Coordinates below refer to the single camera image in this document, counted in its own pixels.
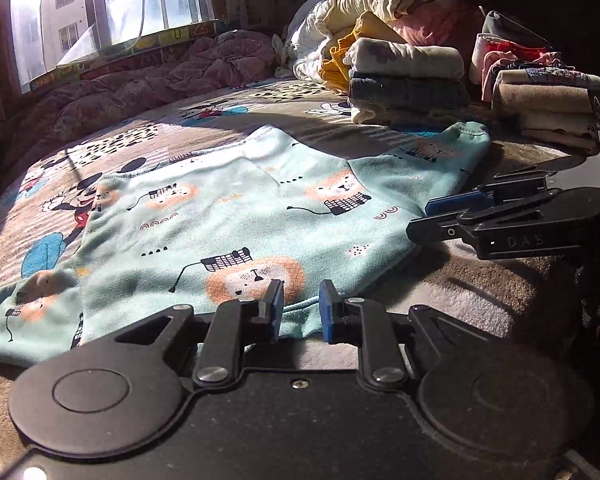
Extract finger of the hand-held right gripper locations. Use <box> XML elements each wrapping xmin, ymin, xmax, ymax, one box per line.
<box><xmin>406</xmin><ymin>192</ymin><xmax>556</xmax><ymax>247</ymax></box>
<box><xmin>424</xmin><ymin>170</ymin><xmax>561</xmax><ymax>217</ymax></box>

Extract folded blue grey sweater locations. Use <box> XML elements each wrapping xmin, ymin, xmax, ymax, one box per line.
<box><xmin>349</xmin><ymin>72</ymin><xmax>471</xmax><ymax>111</ymax></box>

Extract teal lion print sweatshirt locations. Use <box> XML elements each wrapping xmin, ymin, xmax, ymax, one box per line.
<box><xmin>0</xmin><ymin>122</ymin><xmax>492</xmax><ymax>366</ymax></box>

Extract purple comforter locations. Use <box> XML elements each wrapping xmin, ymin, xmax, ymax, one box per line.
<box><xmin>0</xmin><ymin>30</ymin><xmax>281</xmax><ymax>171</ymax></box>

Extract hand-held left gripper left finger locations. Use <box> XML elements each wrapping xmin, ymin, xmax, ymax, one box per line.
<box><xmin>115</xmin><ymin>279</ymin><xmax>286</xmax><ymax>388</ymax></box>

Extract white ruffled quilt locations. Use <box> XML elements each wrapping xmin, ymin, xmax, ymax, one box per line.
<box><xmin>282</xmin><ymin>0</ymin><xmax>361</xmax><ymax>81</ymax></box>

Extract colourful alphabet foam board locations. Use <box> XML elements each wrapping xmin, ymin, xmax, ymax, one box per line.
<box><xmin>29</xmin><ymin>19</ymin><xmax>241</xmax><ymax>92</ymax></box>

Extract white cord loop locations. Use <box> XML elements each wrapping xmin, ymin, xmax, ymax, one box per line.
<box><xmin>139</xmin><ymin>0</ymin><xmax>168</xmax><ymax>41</ymax></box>

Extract folded beige garment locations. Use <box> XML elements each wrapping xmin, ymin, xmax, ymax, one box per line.
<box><xmin>517</xmin><ymin>110</ymin><xmax>600</xmax><ymax>153</ymax></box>

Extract folded cream printed cloth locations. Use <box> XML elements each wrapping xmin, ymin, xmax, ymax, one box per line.
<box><xmin>347</xmin><ymin>37</ymin><xmax>466</xmax><ymax>81</ymax></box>

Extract folded grey garment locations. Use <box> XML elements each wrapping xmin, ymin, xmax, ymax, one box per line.
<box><xmin>480</xmin><ymin>10</ymin><xmax>556</xmax><ymax>51</ymax></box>

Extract yellow garment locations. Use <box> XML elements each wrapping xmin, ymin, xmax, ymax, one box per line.
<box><xmin>320</xmin><ymin>12</ymin><xmax>406</xmax><ymax>96</ymax></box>

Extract clear plastic sheet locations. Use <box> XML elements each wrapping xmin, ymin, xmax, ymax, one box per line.
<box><xmin>55</xmin><ymin>22</ymin><xmax>111</xmax><ymax>68</ymax></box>

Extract folded pink red clothes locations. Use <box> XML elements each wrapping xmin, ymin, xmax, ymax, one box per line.
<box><xmin>470</xmin><ymin>32</ymin><xmax>563</xmax><ymax>103</ymax></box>

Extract pink pillow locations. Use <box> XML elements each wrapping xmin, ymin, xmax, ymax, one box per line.
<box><xmin>395</xmin><ymin>7</ymin><xmax>481</xmax><ymax>71</ymax></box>

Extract folded brown garment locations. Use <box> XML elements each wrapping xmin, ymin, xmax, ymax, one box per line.
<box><xmin>492</xmin><ymin>67</ymin><xmax>600</xmax><ymax>116</ymax></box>

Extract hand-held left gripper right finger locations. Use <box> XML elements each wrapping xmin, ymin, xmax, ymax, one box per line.
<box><xmin>318</xmin><ymin>279</ymin><xmax>486</xmax><ymax>391</ymax></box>

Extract folded cream garment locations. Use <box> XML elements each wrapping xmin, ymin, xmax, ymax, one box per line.
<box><xmin>351</xmin><ymin>100</ymin><xmax>473</xmax><ymax>126</ymax></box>

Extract window with wooden frame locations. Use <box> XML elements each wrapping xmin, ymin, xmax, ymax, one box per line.
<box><xmin>7</xmin><ymin>0</ymin><xmax>246</xmax><ymax>86</ymax></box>

